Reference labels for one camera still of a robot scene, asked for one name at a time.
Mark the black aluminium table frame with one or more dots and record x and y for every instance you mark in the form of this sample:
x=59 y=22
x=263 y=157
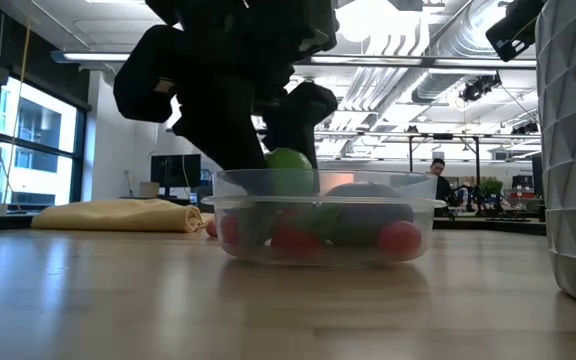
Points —
x=8 y=222

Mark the small pink fruit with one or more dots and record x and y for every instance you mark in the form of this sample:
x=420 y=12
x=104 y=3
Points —
x=211 y=229

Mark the yellow-orange folded cloth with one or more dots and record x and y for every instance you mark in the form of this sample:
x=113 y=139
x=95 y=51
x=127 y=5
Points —
x=118 y=216

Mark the round green fruit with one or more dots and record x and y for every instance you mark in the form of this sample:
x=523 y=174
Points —
x=288 y=160

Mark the person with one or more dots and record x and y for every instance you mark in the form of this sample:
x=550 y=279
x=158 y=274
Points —
x=437 y=167

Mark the green office plant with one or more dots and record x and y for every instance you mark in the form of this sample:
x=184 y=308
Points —
x=490 y=186

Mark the black track spotlight cluster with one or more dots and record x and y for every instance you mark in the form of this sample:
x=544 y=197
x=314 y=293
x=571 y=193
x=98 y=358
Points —
x=473 y=90

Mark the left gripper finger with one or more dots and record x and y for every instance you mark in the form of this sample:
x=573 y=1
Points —
x=218 y=125
x=298 y=115

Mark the brown kiwi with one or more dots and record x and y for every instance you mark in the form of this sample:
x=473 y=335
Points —
x=368 y=215

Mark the black metal rig frame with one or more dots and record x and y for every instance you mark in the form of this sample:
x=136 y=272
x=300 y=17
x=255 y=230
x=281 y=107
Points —
x=477 y=155

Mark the clear plastic container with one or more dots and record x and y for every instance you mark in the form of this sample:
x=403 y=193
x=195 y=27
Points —
x=383 y=185

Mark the long white light strip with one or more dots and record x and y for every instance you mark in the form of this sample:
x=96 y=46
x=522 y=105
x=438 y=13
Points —
x=418 y=62

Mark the black computer monitor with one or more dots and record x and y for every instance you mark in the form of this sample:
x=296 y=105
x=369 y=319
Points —
x=175 y=170

